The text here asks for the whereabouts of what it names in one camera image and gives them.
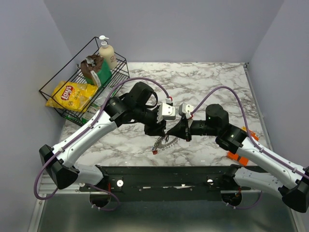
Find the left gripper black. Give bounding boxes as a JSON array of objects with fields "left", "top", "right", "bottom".
[{"left": 133, "top": 105, "right": 167, "bottom": 138}]

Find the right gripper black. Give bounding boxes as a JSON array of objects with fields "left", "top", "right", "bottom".
[{"left": 167, "top": 116, "right": 219, "bottom": 142}]

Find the metal disc with keyrings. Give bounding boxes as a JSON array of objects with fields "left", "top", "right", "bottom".
[{"left": 152, "top": 135, "right": 180, "bottom": 152}]

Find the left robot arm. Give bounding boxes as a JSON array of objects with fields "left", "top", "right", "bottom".
[{"left": 39, "top": 81, "right": 166, "bottom": 191}]

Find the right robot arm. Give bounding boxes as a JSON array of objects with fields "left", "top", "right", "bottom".
[{"left": 167, "top": 104, "right": 309, "bottom": 213}]

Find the white green package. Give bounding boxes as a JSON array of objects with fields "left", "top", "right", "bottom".
[{"left": 80, "top": 87, "right": 112, "bottom": 126}]

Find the brown and green bag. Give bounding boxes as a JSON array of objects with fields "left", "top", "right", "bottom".
[{"left": 80, "top": 54, "right": 112, "bottom": 88}]

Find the cream pump lotion bottle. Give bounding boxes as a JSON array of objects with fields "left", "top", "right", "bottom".
[{"left": 99, "top": 35, "right": 117, "bottom": 70}]

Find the yellow Lays chip bag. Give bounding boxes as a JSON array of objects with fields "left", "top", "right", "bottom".
[{"left": 45, "top": 81, "right": 98, "bottom": 113}]

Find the orange box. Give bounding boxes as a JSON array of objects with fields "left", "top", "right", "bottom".
[{"left": 226, "top": 129, "right": 259, "bottom": 167}]

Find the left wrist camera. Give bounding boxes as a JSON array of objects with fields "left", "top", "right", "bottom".
[{"left": 157, "top": 103, "right": 176, "bottom": 123}]

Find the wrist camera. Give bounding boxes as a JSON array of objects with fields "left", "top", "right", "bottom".
[
  {"left": 178, "top": 103, "right": 194, "bottom": 119},
  {"left": 157, "top": 103, "right": 176, "bottom": 123}
]

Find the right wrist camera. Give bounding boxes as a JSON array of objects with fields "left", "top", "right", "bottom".
[{"left": 178, "top": 103, "right": 194, "bottom": 119}]

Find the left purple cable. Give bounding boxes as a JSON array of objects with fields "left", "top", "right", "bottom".
[{"left": 33, "top": 77, "right": 173, "bottom": 211}]

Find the purple cable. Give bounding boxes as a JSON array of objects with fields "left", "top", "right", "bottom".
[
  {"left": 190, "top": 86, "right": 309, "bottom": 210},
  {"left": 33, "top": 77, "right": 173, "bottom": 211}
]

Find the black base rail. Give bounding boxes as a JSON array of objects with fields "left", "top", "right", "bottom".
[{"left": 80, "top": 164, "right": 250, "bottom": 207}]

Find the black wire rack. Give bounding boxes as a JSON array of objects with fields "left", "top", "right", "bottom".
[{"left": 39, "top": 37, "right": 130, "bottom": 126}]

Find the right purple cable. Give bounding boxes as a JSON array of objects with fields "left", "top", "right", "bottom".
[{"left": 190, "top": 86, "right": 309, "bottom": 210}]

